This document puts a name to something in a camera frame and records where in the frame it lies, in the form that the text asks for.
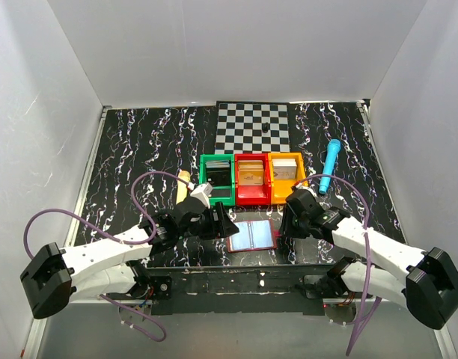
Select yellow plastic bin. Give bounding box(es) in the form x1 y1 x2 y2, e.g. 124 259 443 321
268 153 306 204

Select dark cards in green bin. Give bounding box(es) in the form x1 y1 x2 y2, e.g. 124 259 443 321
204 160 231 187

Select blue toy microphone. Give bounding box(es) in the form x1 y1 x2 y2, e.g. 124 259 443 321
319 139 341 195

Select green plastic bin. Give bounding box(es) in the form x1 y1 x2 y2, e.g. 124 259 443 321
199 154 236 207

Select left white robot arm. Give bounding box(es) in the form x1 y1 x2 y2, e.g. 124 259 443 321
20 198 239 319

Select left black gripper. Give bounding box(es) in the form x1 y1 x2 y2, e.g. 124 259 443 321
178 201 238 240

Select cream toy microphone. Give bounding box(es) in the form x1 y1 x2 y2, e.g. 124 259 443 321
176 170 190 204

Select checkered chessboard mat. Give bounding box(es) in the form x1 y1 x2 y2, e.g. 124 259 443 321
214 102 290 154

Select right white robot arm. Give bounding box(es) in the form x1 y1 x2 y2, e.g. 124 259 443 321
281 188 458 330

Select white cards in yellow bin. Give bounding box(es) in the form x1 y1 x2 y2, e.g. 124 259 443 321
272 158 297 180

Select red plastic bin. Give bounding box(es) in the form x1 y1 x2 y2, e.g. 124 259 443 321
234 153 272 206

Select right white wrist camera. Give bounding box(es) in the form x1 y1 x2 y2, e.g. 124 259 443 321
291 182 309 195

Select red leather card holder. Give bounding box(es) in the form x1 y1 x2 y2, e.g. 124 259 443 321
228 219 277 253

